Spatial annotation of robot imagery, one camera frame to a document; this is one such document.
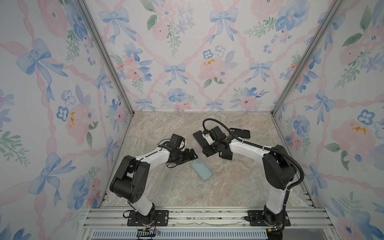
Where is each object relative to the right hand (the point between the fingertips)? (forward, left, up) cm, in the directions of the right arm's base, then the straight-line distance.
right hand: (207, 148), depth 94 cm
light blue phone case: (-11, +4, -6) cm, 13 cm away
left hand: (-7, +9, 0) cm, 11 cm away
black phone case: (+17, -26, -6) cm, 31 cm away
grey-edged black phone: (-2, -13, -4) cm, 13 cm away
